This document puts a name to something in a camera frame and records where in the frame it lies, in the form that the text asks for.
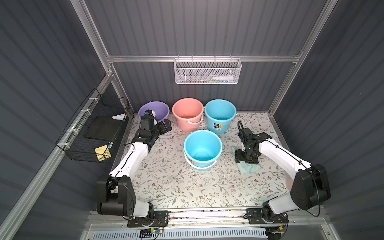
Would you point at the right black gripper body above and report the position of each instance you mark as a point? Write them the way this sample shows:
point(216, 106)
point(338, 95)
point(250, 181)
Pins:
point(247, 156)

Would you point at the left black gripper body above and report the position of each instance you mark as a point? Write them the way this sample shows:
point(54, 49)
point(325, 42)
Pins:
point(149, 120)

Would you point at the mint green microfiber cloth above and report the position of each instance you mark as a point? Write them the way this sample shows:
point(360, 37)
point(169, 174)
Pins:
point(245, 168)

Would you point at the teal plastic bucket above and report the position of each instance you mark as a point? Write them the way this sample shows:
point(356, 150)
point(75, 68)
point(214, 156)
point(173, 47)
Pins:
point(220, 114)
point(202, 149)

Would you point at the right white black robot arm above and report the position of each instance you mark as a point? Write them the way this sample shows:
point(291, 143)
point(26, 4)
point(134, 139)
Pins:
point(310, 185)

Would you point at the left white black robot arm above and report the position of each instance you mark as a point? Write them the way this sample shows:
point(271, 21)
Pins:
point(115, 192)

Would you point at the purple plastic bucket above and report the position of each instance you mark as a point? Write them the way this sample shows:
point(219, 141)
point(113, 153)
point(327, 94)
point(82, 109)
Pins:
point(161, 110)

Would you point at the pink plastic bucket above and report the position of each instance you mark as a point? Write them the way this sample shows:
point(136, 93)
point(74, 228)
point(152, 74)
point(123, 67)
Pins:
point(189, 114)

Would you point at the black notebook in basket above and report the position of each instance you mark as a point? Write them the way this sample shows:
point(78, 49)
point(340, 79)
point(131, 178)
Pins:
point(103, 128)

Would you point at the floral patterned table mat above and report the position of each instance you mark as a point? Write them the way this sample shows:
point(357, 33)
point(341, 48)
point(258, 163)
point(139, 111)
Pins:
point(165, 179)

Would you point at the yellow sticky note pad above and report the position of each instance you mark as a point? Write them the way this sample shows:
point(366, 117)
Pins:
point(103, 153)

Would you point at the white bottle in basket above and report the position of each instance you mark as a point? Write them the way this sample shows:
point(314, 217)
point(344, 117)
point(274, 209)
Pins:
point(223, 78)

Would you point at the white wire mesh basket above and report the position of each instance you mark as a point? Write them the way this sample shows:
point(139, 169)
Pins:
point(200, 71)

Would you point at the black wire wall basket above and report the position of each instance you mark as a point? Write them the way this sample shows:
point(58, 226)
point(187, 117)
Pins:
point(107, 104)

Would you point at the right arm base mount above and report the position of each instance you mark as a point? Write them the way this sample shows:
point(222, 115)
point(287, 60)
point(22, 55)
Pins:
point(264, 216)

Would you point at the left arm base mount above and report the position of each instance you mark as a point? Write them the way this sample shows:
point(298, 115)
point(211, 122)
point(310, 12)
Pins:
point(157, 219)

